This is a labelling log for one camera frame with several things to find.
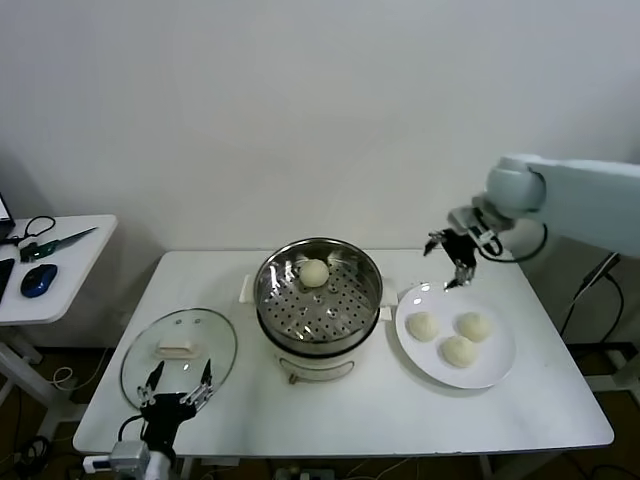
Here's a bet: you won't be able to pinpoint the black power adapter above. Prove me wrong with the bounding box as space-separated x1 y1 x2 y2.
579 253 621 300

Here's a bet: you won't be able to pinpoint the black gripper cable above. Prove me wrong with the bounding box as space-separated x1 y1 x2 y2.
479 219 550 264
117 415 146 444

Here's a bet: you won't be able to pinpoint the black cable loop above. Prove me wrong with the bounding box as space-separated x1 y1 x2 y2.
10 215 56 246

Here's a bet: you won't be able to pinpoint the black floor cables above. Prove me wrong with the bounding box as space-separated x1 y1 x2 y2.
14 432 56 466

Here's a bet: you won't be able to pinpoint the floor power strip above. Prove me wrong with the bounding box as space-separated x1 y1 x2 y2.
274 465 336 480

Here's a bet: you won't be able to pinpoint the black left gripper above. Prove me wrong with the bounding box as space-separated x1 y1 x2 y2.
136 359 215 451

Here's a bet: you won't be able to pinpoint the blue computer mouse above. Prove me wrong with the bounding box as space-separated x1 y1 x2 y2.
19 263 59 299

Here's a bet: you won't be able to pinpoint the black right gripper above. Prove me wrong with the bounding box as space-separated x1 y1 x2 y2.
423 228 479 291

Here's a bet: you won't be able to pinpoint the white round plate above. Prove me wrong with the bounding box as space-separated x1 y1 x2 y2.
394 282 517 390

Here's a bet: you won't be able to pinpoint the white desk base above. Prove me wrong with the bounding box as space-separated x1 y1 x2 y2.
607 347 640 396

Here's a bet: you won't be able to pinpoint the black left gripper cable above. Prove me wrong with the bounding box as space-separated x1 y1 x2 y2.
117 415 146 444

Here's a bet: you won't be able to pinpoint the stainless steel steamer basket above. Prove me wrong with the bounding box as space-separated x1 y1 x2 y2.
255 238 385 354

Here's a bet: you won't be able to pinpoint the black laptop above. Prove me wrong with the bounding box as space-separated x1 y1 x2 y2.
0 192 16 246

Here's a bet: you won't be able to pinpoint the white steamed baozi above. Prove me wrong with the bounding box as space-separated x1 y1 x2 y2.
439 335 479 370
406 311 441 344
457 311 493 344
298 258 330 290

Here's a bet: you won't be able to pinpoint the white floor cable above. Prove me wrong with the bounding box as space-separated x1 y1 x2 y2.
52 344 114 391

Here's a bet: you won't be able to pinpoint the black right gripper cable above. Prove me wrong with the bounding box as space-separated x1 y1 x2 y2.
479 219 550 264

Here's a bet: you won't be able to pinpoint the glass pot lid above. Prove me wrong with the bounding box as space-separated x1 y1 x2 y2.
119 307 239 411

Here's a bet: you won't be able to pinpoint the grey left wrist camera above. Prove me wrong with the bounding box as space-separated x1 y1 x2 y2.
82 439 151 480

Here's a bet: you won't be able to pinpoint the black hanging cable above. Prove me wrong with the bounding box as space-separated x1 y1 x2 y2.
559 277 626 345

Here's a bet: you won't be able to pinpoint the black flat device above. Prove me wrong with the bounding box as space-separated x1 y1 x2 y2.
0 257 16 306

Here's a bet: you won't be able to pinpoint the white electric cooking pot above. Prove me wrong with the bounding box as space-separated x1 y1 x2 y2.
241 272 400 386

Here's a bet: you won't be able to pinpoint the white hanging cable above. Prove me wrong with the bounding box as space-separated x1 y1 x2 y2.
559 252 621 316

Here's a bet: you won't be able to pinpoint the white side table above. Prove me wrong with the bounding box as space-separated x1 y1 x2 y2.
0 214 119 436

